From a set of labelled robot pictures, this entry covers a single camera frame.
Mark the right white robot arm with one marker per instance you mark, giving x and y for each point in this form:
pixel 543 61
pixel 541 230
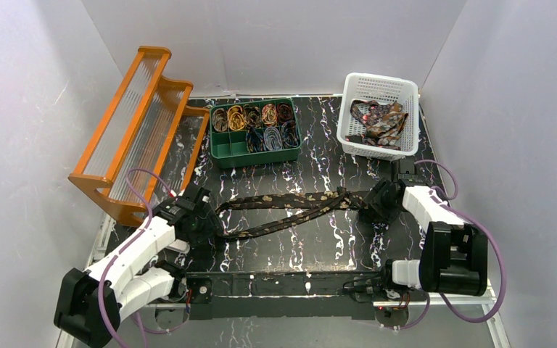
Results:
pixel 454 256

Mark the dark blue rolled tie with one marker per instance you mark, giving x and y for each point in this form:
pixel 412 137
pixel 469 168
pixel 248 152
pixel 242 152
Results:
pixel 289 135

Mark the light blue rolled tie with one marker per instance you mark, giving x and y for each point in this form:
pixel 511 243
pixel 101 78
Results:
pixel 272 139

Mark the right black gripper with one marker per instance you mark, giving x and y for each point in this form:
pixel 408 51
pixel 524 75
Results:
pixel 374 204

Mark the black base bar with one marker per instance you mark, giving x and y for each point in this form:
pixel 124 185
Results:
pixel 275 295

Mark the dark floral tie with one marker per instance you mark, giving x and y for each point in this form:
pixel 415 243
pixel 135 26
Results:
pixel 312 206

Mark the aluminium rail frame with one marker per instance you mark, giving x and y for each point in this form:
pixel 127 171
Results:
pixel 491 316

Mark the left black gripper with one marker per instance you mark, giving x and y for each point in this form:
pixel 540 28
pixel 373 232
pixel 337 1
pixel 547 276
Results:
pixel 207 222

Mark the green compartment tray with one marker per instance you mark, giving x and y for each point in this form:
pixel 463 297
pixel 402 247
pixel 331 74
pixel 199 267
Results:
pixel 229 149

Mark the orange rolled tie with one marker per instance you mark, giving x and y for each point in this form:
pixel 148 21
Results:
pixel 269 115

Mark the dark multicolour rolled tie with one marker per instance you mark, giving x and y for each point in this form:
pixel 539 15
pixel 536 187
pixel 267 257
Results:
pixel 255 141

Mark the white oblong object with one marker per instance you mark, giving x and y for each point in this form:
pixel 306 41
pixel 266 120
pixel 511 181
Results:
pixel 179 246

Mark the dark brown rolled tie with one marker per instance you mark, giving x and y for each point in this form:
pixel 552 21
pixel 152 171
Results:
pixel 252 116

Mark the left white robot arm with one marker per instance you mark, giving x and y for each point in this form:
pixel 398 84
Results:
pixel 93 302

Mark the dark red rolled tie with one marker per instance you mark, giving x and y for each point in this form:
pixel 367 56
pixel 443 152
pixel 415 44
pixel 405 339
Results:
pixel 284 113

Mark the orange wooden rack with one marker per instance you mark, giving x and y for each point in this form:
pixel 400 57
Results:
pixel 135 135

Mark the white plastic basket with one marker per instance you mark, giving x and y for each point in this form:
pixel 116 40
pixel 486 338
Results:
pixel 384 90

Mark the patterned ties in basket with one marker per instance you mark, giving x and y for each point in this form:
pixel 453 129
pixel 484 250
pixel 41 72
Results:
pixel 383 124

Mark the yellow rolled tie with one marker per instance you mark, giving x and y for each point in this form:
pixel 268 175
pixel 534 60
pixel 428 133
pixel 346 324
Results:
pixel 236 119

